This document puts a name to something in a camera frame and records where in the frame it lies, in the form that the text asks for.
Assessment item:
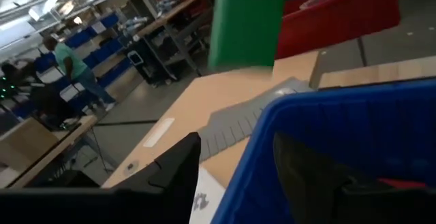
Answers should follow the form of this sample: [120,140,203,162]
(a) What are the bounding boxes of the cardboard box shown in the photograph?
[0,116,61,172]

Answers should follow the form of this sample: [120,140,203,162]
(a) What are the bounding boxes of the slotted grey bin divider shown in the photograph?
[198,87,273,163]

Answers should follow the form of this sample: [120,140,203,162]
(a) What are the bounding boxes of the blue metal rack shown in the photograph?
[33,11,134,116]

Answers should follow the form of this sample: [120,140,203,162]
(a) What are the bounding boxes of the white rectangular desk plate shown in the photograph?
[142,116,176,148]

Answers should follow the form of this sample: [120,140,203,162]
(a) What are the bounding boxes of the pale grey background equipment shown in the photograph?
[117,15,150,37]
[155,0,182,14]

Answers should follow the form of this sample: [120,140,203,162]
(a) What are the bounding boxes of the grey desk grommet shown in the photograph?
[122,160,140,176]

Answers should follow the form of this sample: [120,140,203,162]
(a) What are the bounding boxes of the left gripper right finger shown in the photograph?
[273,133,436,224]

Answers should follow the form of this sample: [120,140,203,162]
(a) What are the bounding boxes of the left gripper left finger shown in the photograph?
[0,132,202,224]

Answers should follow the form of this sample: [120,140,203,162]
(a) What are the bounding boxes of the green foam long block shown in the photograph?
[207,0,287,70]

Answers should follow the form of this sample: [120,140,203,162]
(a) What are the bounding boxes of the white SA5 paper sheet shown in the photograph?
[188,165,228,224]

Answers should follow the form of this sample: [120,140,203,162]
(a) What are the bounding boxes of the wooden background table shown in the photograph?
[133,0,211,82]

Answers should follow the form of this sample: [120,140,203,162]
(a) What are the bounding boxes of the small red foam block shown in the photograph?
[377,177,429,189]

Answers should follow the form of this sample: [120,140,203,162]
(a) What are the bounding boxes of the person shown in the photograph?
[43,35,117,113]

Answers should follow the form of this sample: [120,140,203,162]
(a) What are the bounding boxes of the red plastic bin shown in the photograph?
[275,0,402,60]

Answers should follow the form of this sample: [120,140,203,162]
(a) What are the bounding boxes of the large blue plastic bin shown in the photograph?
[211,78,436,224]

